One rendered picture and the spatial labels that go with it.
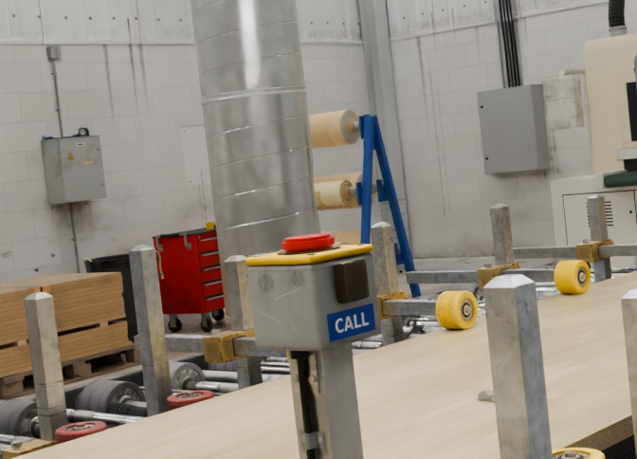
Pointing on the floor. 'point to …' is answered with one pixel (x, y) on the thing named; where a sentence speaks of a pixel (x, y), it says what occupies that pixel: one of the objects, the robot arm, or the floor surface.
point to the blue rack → (369, 131)
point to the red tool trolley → (191, 276)
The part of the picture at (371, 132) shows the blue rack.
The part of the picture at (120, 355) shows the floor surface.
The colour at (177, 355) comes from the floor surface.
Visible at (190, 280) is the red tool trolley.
